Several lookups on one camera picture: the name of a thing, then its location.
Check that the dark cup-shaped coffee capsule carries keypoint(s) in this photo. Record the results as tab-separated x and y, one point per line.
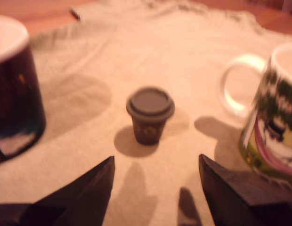
149	117

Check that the green picture mug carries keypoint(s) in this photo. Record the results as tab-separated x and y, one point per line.
273	117

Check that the dark red picture mug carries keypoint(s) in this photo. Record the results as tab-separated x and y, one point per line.
16	106

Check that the beige cloth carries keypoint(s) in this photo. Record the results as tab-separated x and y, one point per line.
160	47

